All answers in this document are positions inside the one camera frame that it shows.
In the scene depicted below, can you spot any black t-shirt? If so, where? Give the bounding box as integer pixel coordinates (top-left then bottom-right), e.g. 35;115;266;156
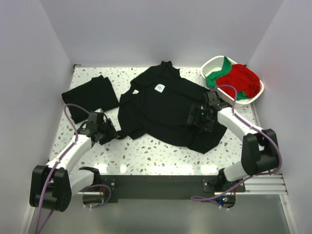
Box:
118;61;227;154
61;75;119;112

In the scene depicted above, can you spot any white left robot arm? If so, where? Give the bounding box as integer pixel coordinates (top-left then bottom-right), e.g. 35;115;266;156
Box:
29;112;117;212

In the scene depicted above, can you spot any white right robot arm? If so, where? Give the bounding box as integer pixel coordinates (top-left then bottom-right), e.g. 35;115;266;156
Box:
187;91;282;191

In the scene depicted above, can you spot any folded black t-shirt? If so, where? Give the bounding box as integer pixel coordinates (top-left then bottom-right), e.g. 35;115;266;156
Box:
61;75;119;112

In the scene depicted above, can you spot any green t-shirt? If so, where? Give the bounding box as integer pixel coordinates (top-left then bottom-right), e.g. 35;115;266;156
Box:
206;57;235;89

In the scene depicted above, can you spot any white plastic laundry basket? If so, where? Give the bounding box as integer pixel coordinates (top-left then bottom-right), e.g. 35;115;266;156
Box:
200;56;264;108

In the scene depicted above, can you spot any red t-shirt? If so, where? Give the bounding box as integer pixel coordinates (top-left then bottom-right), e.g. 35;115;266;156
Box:
216;64;260;100

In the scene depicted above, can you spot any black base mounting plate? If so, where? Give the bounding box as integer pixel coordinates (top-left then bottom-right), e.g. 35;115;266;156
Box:
72;174;246;208

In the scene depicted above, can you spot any aluminium frame rail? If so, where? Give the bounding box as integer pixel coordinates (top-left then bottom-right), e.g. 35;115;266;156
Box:
244;175;288;195

